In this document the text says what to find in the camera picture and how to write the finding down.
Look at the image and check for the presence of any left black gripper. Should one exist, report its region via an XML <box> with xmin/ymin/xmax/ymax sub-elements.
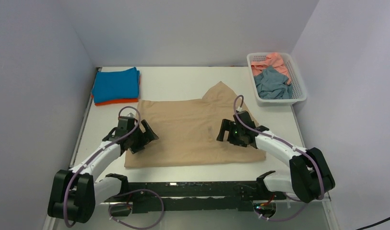
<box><xmin>128</xmin><ymin>120</ymin><xmax>158</xmax><ymax>154</ymax></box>

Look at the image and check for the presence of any beige t shirt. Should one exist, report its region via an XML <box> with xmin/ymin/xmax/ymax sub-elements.
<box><xmin>124</xmin><ymin>82</ymin><xmax>266</xmax><ymax>169</ymax></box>

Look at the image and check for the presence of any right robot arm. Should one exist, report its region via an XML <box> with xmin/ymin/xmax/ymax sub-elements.
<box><xmin>216</xmin><ymin>111</ymin><xmax>335</xmax><ymax>203</ymax></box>

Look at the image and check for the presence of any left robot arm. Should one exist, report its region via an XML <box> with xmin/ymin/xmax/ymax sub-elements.
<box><xmin>47</xmin><ymin>116</ymin><xmax>159</xmax><ymax>226</ymax></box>

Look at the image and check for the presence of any folded orange t shirt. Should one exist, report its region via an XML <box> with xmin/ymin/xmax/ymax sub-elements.
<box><xmin>91</xmin><ymin>77</ymin><xmax>141</xmax><ymax>106</ymax></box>

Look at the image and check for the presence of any grey-blue t shirt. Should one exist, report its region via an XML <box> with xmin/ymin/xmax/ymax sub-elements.
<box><xmin>254</xmin><ymin>66</ymin><xmax>293</xmax><ymax>100</ymax></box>

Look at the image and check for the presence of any folded blue t shirt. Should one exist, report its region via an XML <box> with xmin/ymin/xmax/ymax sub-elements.
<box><xmin>91</xmin><ymin>67</ymin><xmax>141</xmax><ymax>106</ymax></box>

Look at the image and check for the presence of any white plastic basket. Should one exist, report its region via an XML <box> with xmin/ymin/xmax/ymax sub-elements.
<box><xmin>247</xmin><ymin>52</ymin><xmax>307</xmax><ymax>107</ymax></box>

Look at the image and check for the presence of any pink t shirt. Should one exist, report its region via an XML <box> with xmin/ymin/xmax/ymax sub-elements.
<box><xmin>251</xmin><ymin>52</ymin><xmax>292</xmax><ymax>85</ymax></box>

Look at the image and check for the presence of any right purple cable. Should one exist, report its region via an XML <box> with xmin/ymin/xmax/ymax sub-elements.
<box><xmin>233</xmin><ymin>94</ymin><xmax>326</xmax><ymax>223</ymax></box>

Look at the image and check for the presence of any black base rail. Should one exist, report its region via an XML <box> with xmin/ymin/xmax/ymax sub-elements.
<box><xmin>106</xmin><ymin>181</ymin><xmax>286</xmax><ymax>216</ymax></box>

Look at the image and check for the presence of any black cable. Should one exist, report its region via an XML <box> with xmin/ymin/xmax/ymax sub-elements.
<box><xmin>355</xmin><ymin>212</ymin><xmax>390</xmax><ymax>230</ymax></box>

